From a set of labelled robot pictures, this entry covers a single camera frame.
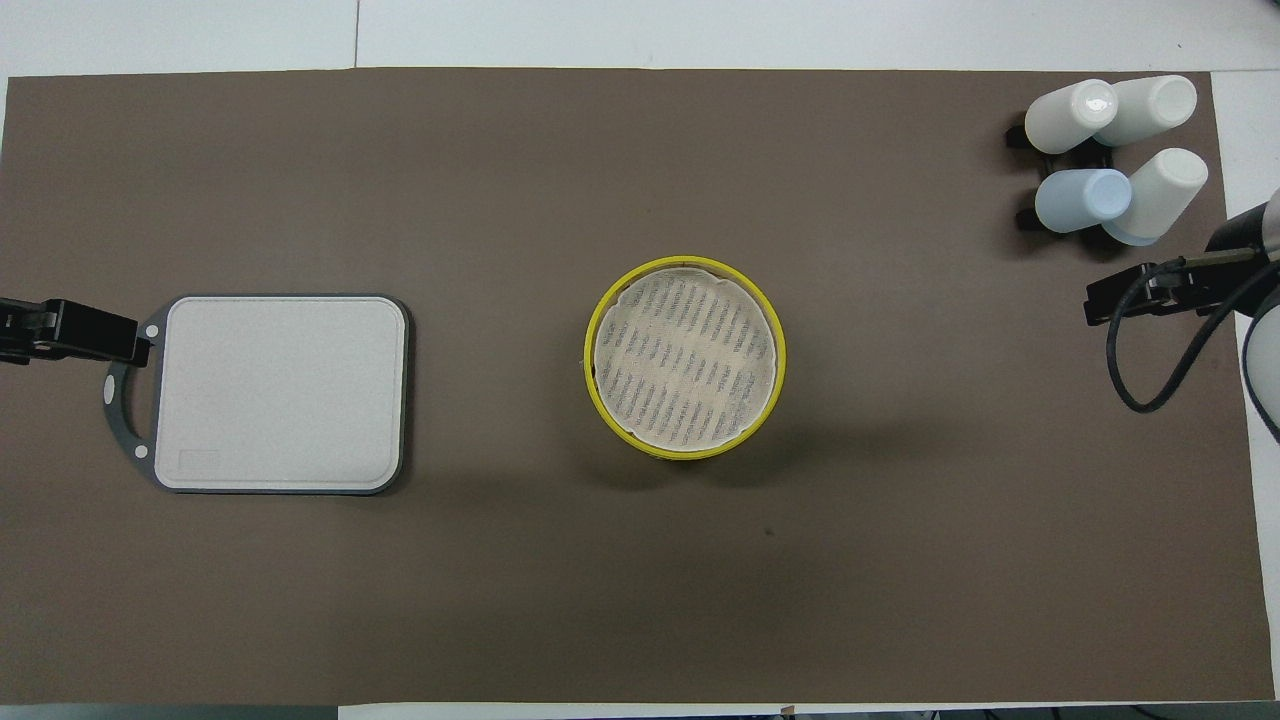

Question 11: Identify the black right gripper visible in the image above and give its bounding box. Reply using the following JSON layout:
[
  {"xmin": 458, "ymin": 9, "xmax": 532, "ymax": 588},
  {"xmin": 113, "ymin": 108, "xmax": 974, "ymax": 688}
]
[{"xmin": 1086, "ymin": 262, "xmax": 1251, "ymax": 327}]

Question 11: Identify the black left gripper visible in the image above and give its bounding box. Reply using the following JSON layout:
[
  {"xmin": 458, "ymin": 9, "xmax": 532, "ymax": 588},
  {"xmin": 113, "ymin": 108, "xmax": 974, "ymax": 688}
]
[{"xmin": 0, "ymin": 298, "xmax": 153, "ymax": 368}]

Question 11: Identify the yellow round steamer basket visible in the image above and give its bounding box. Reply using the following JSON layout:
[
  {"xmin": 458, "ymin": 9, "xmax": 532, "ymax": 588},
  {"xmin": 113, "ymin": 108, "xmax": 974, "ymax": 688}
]
[{"xmin": 583, "ymin": 256, "xmax": 788, "ymax": 462}]

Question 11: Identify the light blue plastic cup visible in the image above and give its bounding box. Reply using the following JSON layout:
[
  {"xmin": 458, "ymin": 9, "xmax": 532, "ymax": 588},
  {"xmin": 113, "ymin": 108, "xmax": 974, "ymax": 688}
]
[{"xmin": 1035, "ymin": 168, "xmax": 1133, "ymax": 234}]

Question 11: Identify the white plastic cup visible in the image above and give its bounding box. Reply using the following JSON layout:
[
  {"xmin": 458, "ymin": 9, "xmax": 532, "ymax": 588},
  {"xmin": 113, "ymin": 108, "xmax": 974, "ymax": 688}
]
[
  {"xmin": 1025, "ymin": 79, "xmax": 1119, "ymax": 155},
  {"xmin": 1103, "ymin": 148, "xmax": 1209, "ymax": 247},
  {"xmin": 1095, "ymin": 75, "xmax": 1198, "ymax": 147}
]

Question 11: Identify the white cutting board grey rim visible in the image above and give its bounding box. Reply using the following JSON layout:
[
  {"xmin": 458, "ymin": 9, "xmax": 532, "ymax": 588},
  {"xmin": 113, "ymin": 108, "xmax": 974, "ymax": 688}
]
[{"xmin": 103, "ymin": 293, "xmax": 413, "ymax": 496}]

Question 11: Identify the black cup rack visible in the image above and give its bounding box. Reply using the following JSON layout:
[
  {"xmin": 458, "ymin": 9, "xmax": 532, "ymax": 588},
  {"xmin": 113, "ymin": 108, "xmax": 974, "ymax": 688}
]
[{"xmin": 1006, "ymin": 118, "xmax": 1116, "ymax": 233}]

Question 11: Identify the brown table mat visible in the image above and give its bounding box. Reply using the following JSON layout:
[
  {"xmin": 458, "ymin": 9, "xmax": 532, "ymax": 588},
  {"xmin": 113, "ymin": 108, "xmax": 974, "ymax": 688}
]
[{"xmin": 0, "ymin": 66, "xmax": 1275, "ymax": 707}]

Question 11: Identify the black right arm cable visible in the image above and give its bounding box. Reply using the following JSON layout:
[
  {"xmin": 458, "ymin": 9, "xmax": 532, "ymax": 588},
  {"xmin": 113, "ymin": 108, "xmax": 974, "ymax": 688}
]
[{"xmin": 1104, "ymin": 248, "xmax": 1280, "ymax": 415}]

